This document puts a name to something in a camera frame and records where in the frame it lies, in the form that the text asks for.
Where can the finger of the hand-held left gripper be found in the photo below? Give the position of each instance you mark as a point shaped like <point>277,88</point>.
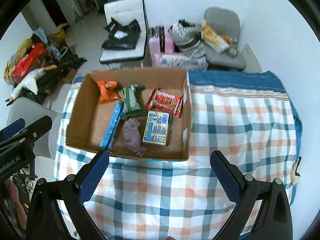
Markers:
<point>35,128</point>
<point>12,128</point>

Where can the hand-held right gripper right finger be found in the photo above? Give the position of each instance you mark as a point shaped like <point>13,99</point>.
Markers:
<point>225,177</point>

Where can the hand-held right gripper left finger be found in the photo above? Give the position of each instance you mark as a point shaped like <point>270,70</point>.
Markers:
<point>93,180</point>

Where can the blue stick packet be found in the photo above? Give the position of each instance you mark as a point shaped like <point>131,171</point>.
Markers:
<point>112,127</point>

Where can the purple sock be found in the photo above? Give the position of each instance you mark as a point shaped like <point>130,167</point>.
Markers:
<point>132,135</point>

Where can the orange snack packet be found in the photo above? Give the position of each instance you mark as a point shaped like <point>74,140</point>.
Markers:
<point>107,93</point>

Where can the yellow and blue carton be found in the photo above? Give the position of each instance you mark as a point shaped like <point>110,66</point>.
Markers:
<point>157,128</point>

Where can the green snack packet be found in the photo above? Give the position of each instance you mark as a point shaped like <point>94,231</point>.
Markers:
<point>131,102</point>

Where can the red snack packet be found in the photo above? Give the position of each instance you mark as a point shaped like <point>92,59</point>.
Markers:
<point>163,101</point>

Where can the person's left forearm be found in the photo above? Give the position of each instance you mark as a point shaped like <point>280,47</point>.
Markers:
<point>15,200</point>

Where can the grey shell chair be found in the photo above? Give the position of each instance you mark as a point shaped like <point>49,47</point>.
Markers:
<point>27,115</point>

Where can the plaid blanket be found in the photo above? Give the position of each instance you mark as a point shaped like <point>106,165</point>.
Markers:
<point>237,135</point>

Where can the white goose plush toy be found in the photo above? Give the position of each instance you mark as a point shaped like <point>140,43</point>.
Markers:
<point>31,80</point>

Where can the yellow cloth bundle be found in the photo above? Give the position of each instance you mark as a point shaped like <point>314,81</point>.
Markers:
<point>8,66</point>

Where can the small brown cardboard box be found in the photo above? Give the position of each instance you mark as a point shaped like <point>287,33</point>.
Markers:
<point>68,76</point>

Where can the red plastic bag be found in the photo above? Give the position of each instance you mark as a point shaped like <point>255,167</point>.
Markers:
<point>27,60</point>

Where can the beige blanket tag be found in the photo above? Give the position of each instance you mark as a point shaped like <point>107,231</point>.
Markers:
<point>295,171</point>

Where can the light blue cloth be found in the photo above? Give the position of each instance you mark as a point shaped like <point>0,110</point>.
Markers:
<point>40,35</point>

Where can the yellow shopping bag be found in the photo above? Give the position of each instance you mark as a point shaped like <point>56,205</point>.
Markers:
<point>59,33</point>

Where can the floral tissue pack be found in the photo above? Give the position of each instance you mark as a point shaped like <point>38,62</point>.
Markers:
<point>180,61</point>

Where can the black plastic bag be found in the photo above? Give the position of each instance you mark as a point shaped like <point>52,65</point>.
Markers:
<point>122,36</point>

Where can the yellow snack bag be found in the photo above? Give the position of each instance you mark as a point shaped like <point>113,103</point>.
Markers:
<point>215,38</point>

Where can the black and white patterned tote bag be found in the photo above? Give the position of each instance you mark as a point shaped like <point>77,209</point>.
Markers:
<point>187,40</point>

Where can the pink suitcase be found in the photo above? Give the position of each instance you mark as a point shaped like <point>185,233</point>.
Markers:
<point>161,41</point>

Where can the white padded chair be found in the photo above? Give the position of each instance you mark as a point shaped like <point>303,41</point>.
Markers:
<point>125,7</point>

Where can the grey padded chair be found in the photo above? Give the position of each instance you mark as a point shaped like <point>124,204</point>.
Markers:
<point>222,17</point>

